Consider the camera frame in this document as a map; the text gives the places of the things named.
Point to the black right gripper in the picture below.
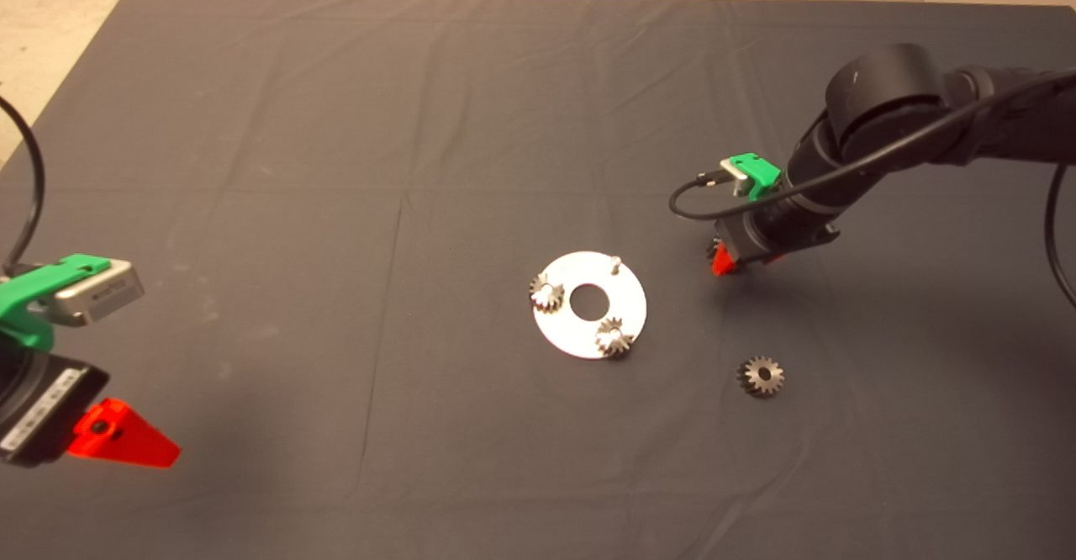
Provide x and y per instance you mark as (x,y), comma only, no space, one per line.
(773,245)

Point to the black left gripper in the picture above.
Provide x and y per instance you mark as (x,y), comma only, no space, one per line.
(42,413)

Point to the smaller steel gear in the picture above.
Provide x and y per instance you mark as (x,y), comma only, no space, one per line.
(775,379)

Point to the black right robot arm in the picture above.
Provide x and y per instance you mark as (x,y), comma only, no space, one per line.
(883,89)

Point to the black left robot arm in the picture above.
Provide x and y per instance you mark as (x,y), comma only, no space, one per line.
(8,367)

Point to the small steel gear on pin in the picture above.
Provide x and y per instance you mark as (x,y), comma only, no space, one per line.
(546,294)
(614,340)

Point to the round metal plate with hole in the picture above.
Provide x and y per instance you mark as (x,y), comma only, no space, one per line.
(559,329)

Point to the dark grey table cloth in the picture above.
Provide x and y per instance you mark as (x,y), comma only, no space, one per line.
(336,207)

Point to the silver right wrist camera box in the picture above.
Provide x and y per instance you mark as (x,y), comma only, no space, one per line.
(738,175)

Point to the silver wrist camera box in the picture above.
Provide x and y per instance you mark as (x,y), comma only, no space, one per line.
(105,295)
(738,175)

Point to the green right camera mount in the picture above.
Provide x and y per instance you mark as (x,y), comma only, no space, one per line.
(761,173)

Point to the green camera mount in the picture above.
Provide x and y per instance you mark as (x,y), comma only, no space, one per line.
(761,173)
(34,287)

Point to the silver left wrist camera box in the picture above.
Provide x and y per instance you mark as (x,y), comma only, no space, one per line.
(105,295)

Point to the green left camera mount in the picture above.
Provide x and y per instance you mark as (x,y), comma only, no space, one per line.
(34,287)

